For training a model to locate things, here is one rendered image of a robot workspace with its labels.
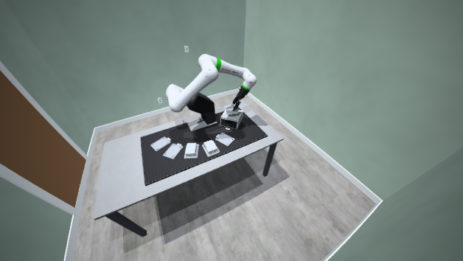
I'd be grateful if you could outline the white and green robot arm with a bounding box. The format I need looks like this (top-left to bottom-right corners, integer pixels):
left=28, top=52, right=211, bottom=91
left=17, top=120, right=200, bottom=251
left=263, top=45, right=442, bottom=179
left=167, top=55, right=257, bottom=112

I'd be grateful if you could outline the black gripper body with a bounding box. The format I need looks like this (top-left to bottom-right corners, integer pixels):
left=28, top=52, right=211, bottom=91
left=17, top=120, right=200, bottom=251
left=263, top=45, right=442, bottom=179
left=237, top=91, right=245, bottom=101

